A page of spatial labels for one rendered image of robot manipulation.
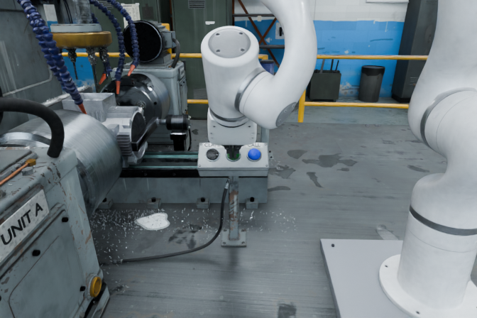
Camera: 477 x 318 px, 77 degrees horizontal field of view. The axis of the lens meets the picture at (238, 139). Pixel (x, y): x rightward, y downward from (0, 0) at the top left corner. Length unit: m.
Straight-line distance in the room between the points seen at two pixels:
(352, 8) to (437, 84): 5.41
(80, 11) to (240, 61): 0.64
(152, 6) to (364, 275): 3.79
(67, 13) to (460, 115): 0.92
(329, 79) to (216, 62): 5.13
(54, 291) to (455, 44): 0.71
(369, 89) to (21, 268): 5.63
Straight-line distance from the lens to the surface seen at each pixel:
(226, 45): 0.44
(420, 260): 0.71
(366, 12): 6.07
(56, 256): 0.56
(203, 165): 0.72
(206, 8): 3.97
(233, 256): 0.83
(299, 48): 0.42
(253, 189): 0.99
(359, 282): 0.78
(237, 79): 0.44
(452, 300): 0.77
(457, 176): 0.57
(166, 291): 0.77
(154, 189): 1.03
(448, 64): 0.60
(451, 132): 0.57
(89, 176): 0.69
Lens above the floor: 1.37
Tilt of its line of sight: 22 degrees down
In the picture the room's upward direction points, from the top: straight up
